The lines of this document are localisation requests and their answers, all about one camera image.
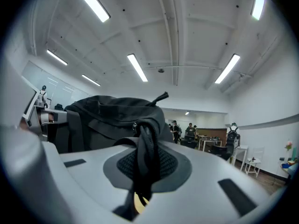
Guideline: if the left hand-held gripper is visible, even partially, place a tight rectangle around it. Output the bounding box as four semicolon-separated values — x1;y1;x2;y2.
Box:
0;55;68;140

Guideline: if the yellow table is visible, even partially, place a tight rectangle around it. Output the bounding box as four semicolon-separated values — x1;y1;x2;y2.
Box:
135;190;150;214

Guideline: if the white slatted chair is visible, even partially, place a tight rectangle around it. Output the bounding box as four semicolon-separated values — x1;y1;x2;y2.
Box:
245;147;266;178

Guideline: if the white side table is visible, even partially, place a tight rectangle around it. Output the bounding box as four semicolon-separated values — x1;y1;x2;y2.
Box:
235;145;249;170

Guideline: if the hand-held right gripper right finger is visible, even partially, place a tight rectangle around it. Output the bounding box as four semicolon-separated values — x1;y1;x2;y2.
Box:
135;140;282;224

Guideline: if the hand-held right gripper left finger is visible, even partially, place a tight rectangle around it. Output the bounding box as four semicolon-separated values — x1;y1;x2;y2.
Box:
42;141;139;224

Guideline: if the black backpack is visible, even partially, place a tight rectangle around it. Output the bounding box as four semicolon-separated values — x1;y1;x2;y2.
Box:
55;91;175;220

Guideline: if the black office chair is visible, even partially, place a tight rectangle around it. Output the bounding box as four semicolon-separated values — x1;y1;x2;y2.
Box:
181;139;198;149
211;145;234;161

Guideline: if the white long table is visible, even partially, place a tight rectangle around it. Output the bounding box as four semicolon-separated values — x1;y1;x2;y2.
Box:
198;138;222;152

